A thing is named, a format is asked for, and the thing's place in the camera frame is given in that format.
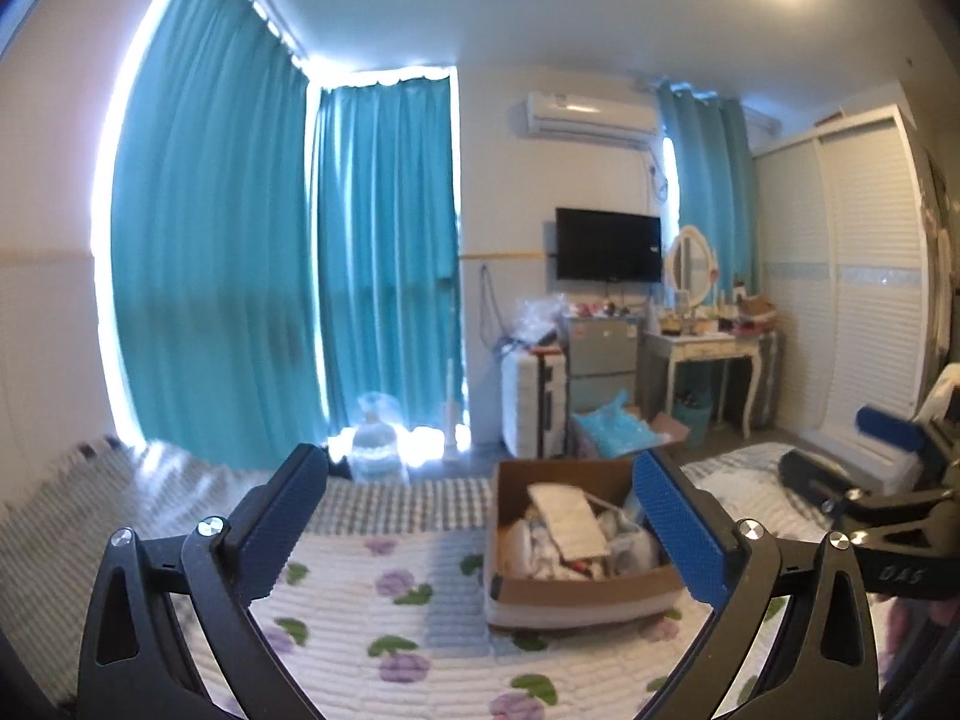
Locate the white slatted wardrobe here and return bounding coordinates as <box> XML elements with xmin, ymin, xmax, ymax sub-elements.
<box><xmin>750</xmin><ymin>101</ymin><xmax>953</xmax><ymax>466</ymax></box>

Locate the small floor cardboard box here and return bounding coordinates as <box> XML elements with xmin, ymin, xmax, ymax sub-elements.
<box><xmin>645</xmin><ymin>409</ymin><xmax>692</xmax><ymax>451</ymax></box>

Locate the clear plastic bag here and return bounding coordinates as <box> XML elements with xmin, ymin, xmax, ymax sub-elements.
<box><xmin>514</xmin><ymin>296</ymin><xmax>567</xmax><ymax>350</ymax></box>

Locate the white oval vanity mirror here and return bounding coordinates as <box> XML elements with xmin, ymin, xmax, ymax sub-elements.
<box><xmin>664</xmin><ymin>225</ymin><xmax>719</xmax><ymax>308</ymax></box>

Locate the white vanity table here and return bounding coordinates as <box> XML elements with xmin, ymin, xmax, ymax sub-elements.
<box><xmin>641</xmin><ymin>326</ymin><xmax>781</xmax><ymax>440</ymax></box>

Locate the clear water jug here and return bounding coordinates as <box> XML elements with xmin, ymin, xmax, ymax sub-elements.
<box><xmin>351</xmin><ymin>390</ymin><xmax>410</xmax><ymax>485</ymax></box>

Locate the air conditioner power cable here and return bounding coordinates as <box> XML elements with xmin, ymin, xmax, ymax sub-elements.
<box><xmin>645</xmin><ymin>150</ymin><xmax>676</xmax><ymax>203</ymax></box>

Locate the white air conditioner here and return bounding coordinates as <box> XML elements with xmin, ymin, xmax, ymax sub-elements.
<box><xmin>525</xmin><ymin>90</ymin><xmax>659</xmax><ymax>151</ymax></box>

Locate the brown cardboard box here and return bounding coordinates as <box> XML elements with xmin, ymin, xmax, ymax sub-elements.
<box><xmin>484</xmin><ymin>457</ymin><xmax>687</xmax><ymax>627</ymax></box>

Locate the teal basket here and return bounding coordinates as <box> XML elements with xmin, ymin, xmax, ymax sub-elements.
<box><xmin>671</xmin><ymin>397</ymin><xmax>713</xmax><ymax>432</ymax></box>

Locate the white floral quilt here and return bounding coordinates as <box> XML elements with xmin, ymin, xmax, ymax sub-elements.
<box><xmin>142</xmin><ymin>517</ymin><xmax>751</xmax><ymax>720</ymax></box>

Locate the dark suitcase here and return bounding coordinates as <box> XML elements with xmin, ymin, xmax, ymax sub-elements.
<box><xmin>754</xmin><ymin>330</ymin><xmax>785</xmax><ymax>428</ymax></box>

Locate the black wall television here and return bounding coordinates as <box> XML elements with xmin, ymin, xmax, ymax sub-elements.
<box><xmin>555</xmin><ymin>208</ymin><xmax>665</xmax><ymax>284</ymax></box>

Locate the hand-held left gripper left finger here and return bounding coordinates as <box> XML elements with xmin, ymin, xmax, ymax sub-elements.
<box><xmin>75</xmin><ymin>442</ymin><xmax>331</xmax><ymax>720</ymax></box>

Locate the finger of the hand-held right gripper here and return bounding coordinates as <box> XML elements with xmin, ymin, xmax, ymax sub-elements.
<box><xmin>778</xmin><ymin>450</ymin><xmax>946</xmax><ymax>537</ymax></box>
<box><xmin>859</xmin><ymin>405</ymin><xmax>935</xmax><ymax>460</ymax></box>

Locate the white suitcase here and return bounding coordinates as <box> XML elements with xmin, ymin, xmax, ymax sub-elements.
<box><xmin>500</xmin><ymin>349</ymin><xmax>571</xmax><ymax>458</ymax></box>

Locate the grey mini fridge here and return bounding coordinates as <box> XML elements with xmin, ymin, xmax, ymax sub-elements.
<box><xmin>566</xmin><ymin>313</ymin><xmax>646</xmax><ymax>417</ymax></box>

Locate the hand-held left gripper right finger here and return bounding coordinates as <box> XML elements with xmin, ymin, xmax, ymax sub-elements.
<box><xmin>630</xmin><ymin>450</ymin><xmax>878</xmax><ymax>720</ymax></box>

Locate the narrow teal curtain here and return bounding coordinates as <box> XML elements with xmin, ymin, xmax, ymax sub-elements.
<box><xmin>311</xmin><ymin>75</ymin><xmax>462</xmax><ymax>436</ymax></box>

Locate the hanging dark cable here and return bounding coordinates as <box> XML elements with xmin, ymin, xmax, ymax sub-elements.
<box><xmin>480</xmin><ymin>262</ymin><xmax>505</xmax><ymax>346</ymax></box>

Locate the floral white bedspread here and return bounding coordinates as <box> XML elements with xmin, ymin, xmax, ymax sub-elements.
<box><xmin>0</xmin><ymin>435</ymin><xmax>878</xmax><ymax>720</ymax></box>

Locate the white face mask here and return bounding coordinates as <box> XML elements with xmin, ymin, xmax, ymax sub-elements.
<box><xmin>529</xmin><ymin>484</ymin><xmax>610</xmax><ymax>560</ymax></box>

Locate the blue plastic bag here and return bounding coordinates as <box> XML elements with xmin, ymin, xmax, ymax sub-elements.
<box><xmin>574</xmin><ymin>388</ymin><xmax>672</xmax><ymax>458</ymax></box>

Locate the teal curtain beside wardrobe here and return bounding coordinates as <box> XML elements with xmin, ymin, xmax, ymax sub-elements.
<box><xmin>656</xmin><ymin>82</ymin><xmax>762</xmax><ymax>316</ymax></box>

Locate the wide teal curtain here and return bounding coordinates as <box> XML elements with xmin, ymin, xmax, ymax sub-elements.
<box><xmin>109</xmin><ymin>0</ymin><xmax>323</xmax><ymax>470</ymax></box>

